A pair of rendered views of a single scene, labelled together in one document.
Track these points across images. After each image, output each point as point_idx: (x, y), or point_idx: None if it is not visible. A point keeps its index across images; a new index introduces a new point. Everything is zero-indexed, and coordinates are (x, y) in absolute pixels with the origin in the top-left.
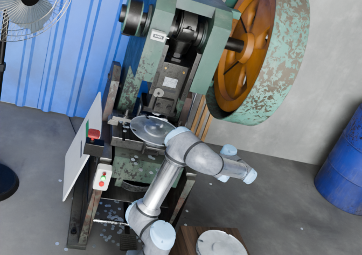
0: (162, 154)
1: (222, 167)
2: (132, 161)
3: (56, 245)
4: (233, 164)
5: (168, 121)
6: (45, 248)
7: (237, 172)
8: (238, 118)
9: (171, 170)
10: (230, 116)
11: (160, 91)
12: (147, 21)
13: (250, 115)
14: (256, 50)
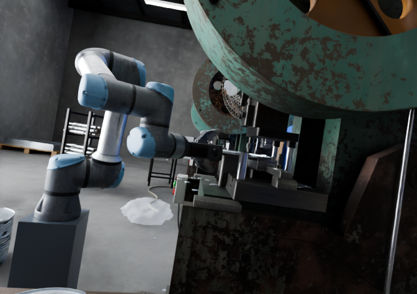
0: (226, 188)
1: (77, 55)
2: (200, 182)
3: (169, 284)
4: (90, 61)
5: (313, 188)
6: (164, 278)
7: (84, 73)
8: (205, 44)
9: None
10: (204, 51)
11: (248, 100)
12: None
13: (193, 15)
14: None
